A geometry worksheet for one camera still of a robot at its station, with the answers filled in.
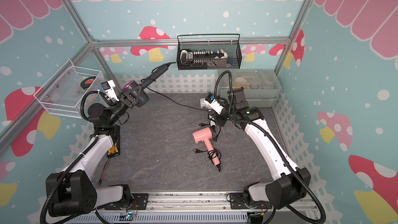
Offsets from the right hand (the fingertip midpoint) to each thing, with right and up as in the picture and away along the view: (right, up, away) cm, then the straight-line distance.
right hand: (212, 112), depth 76 cm
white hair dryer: (-1, -1, -7) cm, 7 cm away
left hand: (-33, +11, -5) cm, 35 cm away
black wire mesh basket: (+13, +37, +19) cm, 43 cm away
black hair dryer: (-32, +7, -5) cm, 33 cm away
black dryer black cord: (-19, +5, -1) cm, 19 cm away
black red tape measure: (-64, +15, +2) cm, 66 cm away
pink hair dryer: (-3, -14, +16) cm, 21 cm away
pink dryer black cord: (+2, -24, +9) cm, 26 cm away
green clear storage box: (+34, +16, +27) cm, 46 cm away
